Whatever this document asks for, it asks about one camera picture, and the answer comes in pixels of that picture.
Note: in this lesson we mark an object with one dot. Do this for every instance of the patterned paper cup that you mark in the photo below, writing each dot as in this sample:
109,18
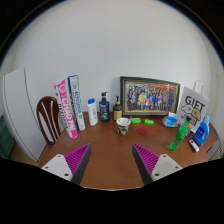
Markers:
122,129

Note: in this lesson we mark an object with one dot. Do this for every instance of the dark blue pump bottle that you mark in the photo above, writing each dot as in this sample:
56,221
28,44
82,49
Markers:
104,108

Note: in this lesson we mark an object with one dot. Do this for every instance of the framed group photo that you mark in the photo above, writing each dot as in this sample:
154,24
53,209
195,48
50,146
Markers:
148,97

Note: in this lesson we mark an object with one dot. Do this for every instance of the brown wooden chair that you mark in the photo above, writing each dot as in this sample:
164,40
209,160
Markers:
47,112

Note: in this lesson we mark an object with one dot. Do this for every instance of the white cabinet door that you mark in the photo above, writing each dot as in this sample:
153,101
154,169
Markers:
19,115

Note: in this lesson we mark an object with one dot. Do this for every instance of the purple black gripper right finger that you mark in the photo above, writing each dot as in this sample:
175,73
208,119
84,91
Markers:
152,166

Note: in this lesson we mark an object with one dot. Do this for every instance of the green packet right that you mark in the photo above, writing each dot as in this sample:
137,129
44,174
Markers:
149,122

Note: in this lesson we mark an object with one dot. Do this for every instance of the green packet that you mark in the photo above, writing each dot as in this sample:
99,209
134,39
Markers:
149,122
135,120

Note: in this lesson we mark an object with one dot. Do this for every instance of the white bottle blue cap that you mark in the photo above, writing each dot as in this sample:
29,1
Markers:
92,112

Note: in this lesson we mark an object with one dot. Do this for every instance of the white gift paper bag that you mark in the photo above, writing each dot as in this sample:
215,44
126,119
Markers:
192,104

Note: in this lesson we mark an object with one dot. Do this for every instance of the red round coaster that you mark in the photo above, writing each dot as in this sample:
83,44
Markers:
142,131

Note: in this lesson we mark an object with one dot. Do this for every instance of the green packet left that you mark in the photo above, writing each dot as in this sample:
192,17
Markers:
135,120

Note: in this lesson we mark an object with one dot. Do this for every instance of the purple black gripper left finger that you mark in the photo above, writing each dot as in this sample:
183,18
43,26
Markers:
71,166

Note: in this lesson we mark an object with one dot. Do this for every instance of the amber pump bottle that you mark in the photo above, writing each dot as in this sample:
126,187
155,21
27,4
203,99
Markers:
117,109

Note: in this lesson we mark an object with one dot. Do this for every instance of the green plastic soda bottle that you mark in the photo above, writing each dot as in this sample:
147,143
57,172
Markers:
181,134

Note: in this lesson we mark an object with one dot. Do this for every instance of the small white remote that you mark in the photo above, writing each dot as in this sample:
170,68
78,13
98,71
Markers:
194,145

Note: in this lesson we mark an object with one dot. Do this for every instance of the blue detergent bottle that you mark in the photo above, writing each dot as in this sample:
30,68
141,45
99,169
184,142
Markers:
202,132

